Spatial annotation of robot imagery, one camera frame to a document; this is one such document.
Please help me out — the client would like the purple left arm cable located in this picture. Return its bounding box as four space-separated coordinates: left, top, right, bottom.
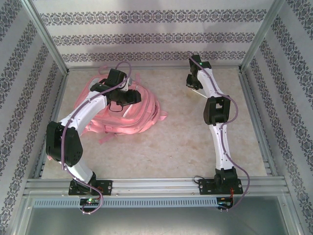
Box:
60 61 134 216

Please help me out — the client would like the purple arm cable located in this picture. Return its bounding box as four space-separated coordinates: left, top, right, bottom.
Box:
60 61 134 216
187 51 250 212

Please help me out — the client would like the aluminium right side rail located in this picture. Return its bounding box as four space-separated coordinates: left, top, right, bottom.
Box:
238 70 278 176

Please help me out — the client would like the aluminium corner post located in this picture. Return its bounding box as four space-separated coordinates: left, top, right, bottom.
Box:
23 0 69 75
239 0 287 73

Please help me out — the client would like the thin black camera cable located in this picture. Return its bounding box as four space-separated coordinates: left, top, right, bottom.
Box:
109 101 124 113

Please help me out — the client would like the aluminium back frame rail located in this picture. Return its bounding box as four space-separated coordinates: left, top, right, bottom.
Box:
67 65 242 72

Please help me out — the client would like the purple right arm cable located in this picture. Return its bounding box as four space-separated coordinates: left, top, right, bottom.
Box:
187 51 250 212

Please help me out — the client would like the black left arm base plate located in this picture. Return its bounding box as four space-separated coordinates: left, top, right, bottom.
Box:
68 180 113 196

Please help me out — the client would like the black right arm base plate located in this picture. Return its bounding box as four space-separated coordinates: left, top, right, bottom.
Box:
198 178 243 196

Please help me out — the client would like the aluminium front frame rail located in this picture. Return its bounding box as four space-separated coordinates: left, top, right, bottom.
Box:
23 178 287 196

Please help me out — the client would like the grey slotted cable duct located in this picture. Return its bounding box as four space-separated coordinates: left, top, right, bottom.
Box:
33 197 218 208

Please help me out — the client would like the aluminium left side rail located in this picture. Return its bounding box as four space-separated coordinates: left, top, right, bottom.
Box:
33 72 70 179

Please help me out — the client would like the aluminium right corner post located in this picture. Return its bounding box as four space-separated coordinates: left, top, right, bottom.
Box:
239 0 287 73

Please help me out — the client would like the aluminium left corner post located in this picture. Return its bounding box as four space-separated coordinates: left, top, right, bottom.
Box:
23 0 69 75

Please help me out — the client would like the pink backpack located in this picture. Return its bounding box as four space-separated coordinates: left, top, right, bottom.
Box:
73 65 169 145

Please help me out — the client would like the aluminium frame rail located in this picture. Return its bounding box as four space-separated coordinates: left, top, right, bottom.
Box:
67 65 242 72
23 178 287 196

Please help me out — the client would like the grey metal sheet panel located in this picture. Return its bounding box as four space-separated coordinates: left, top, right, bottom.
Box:
24 207 294 235

